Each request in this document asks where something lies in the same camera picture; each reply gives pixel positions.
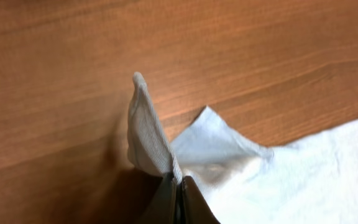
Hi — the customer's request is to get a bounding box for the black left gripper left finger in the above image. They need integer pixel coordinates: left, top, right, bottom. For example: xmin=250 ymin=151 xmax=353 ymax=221
xmin=136 ymin=173 xmax=177 ymax=224

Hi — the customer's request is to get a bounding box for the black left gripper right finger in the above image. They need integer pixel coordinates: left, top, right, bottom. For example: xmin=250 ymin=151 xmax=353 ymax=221
xmin=182 ymin=176 xmax=220 ymax=224

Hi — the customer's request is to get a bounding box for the light blue printed t-shirt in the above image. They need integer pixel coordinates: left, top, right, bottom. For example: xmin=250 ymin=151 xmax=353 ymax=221
xmin=127 ymin=73 xmax=358 ymax=223

